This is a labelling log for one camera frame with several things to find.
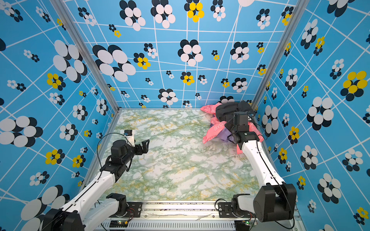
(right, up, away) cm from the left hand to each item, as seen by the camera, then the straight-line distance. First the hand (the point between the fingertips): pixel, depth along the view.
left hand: (142, 139), depth 84 cm
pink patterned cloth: (+47, +9, +6) cm, 48 cm away
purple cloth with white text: (+49, +3, +4) cm, 49 cm away
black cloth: (+58, +21, +22) cm, 65 cm away
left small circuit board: (-9, -41, -11) cm, 44 cm away
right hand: (+52, +10, -1) cm, 53 cm away
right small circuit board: (+53, -40, -14) cm, 68 cm away
